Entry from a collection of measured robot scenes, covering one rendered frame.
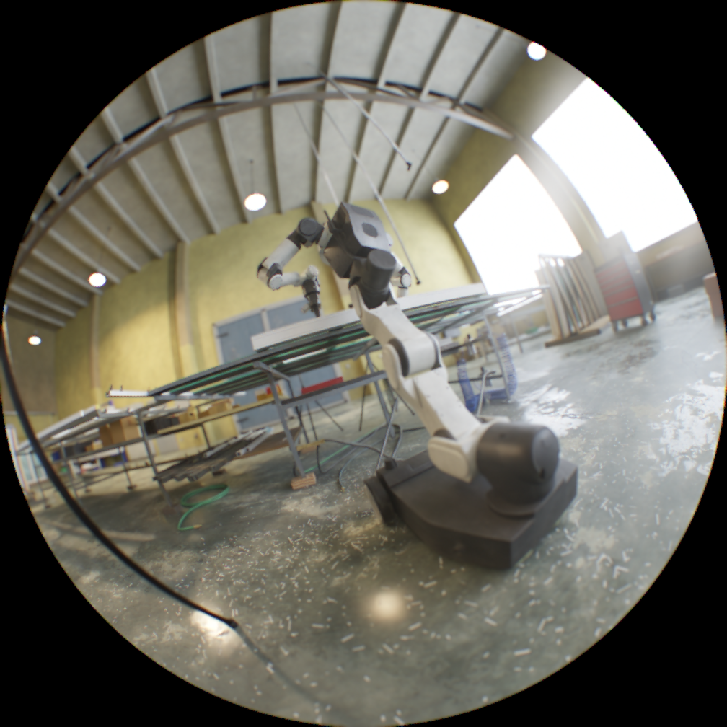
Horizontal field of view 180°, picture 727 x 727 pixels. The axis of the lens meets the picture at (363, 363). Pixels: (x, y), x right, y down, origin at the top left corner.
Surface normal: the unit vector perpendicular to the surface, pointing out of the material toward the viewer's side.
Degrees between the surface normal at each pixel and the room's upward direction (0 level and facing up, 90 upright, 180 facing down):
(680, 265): 90
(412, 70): 180
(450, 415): 55
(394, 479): 45
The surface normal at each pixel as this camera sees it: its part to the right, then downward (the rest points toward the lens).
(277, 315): 0.19, -0.13
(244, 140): 0.30, 0.95
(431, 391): 0.04, -0.66
